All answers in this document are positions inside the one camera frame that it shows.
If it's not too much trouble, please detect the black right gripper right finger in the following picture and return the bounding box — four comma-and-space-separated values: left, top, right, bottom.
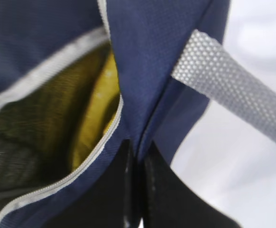
143, 143, 240, 228

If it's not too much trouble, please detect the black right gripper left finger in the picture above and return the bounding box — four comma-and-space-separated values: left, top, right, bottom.
44, 140, 138, 228

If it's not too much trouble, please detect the yellow banana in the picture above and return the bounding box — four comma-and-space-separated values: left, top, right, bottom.
71, 51, 120, 171

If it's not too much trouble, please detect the navy blue lunch bag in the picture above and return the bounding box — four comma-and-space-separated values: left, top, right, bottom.
0, 0, 276, 228

